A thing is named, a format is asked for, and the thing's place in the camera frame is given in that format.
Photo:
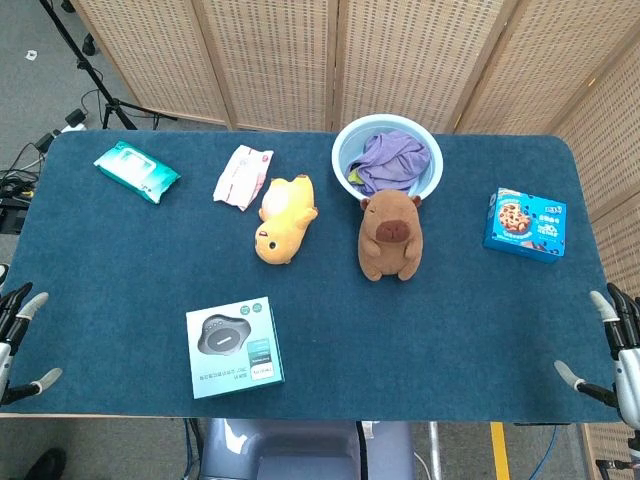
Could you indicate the teal speaker product box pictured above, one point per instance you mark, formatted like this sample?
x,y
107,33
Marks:
x,y
234,347

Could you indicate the dark blue table mat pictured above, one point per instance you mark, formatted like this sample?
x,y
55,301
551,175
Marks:
x,y
320,310

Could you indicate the pink white wipes pack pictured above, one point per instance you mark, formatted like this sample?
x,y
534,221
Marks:
x,y
242,175

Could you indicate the green wet wipes pack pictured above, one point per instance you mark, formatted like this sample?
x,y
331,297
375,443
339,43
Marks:
x,y
136,171

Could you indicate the black tripod stand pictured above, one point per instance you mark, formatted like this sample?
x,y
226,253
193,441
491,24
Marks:
x,y
85,65

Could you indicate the white power strip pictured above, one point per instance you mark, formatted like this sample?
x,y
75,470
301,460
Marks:
x,y
75,120

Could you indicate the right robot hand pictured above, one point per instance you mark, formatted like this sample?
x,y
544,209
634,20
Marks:
x,y
622,340

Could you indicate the yellow capybara plush toy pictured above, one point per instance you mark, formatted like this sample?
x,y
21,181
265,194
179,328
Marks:
x,y
285,220

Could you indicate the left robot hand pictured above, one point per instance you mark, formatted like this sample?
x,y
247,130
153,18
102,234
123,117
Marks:
x,y
15,320

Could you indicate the blue cookie box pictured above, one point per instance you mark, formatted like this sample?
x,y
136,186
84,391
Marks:
x,y
525,225

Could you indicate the brown capybara plush toy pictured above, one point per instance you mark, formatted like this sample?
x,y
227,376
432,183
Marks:
x,y
390,235

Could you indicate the light blue plastic basin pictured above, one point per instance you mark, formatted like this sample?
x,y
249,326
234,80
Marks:
x,y
345,155

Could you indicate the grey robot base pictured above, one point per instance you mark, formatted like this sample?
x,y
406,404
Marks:
x,y
300,450

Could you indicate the black shoe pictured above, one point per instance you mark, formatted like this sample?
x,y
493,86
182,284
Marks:
x,y
47,465

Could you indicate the purple cloth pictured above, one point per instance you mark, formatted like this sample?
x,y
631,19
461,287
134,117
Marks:
x,y
395,160

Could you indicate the yellow floor tape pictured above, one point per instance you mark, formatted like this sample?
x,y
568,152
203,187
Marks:
x,y
500,450

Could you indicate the woven bamboo folding screen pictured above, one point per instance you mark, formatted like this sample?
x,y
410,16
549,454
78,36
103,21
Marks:
x,y
350,60

